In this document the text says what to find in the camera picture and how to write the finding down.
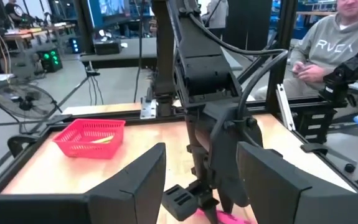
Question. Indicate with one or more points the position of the black case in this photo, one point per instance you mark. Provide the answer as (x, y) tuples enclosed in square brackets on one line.
[(107, 47)]

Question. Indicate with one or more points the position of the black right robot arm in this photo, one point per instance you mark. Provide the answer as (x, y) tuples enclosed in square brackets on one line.
[(203, 62)]

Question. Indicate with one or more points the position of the person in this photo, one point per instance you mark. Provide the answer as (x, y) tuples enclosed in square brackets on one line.
[(331, 43), (219, 15), (12, 9)]

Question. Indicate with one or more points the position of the black box green lights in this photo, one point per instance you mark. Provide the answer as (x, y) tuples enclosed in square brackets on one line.
[(50, 60)]

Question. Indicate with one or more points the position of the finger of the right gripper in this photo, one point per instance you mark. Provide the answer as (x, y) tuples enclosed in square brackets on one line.
[(212, 214), (228, 203)]

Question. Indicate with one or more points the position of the computer monitor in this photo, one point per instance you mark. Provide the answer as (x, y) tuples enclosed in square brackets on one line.
[(110, 9)]

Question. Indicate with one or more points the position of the pink fat marker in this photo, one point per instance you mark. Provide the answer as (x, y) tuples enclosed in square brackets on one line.
[(231, 219)]

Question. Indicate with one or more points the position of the person's hand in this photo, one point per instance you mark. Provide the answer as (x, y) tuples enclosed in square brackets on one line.
[(312, 73)]

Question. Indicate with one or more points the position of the black bracket white labels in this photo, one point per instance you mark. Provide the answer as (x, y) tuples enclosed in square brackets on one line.
[(315, 124)]

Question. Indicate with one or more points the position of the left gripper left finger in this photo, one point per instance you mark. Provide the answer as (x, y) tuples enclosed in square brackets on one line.
[(135, 193)]

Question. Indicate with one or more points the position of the silver aluminium bar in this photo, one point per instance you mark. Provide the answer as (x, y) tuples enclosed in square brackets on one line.
[(286, 109)]

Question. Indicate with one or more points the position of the silver metal bracket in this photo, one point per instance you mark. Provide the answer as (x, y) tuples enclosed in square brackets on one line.
[(148, 109)]

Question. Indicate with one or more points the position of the black table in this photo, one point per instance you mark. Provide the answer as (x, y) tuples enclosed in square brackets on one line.
[(129, 56)]

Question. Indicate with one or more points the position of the black jointed device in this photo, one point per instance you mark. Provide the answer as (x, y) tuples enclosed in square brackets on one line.
[(340, 77)]

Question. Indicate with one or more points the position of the wooden workbench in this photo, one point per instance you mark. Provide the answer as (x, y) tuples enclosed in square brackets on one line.
[(26, 32)]

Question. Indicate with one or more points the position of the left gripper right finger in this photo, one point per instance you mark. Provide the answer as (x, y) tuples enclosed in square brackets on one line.
[(272, 186)]

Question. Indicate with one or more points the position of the black floor fan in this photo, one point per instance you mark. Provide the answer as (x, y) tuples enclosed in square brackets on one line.
[(26, 101)]

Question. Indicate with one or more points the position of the red plastic basket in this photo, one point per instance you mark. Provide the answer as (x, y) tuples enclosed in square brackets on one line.
[(73, 146)]

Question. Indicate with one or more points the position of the black box blue lights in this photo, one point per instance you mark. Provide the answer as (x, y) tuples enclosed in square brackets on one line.
[(75, 46)]

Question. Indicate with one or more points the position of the black aluminium table frame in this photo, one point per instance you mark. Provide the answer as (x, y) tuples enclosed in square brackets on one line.
[(104, 116)]

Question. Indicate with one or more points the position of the black chair base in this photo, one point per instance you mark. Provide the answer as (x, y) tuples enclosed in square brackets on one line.
[(322, 149)]

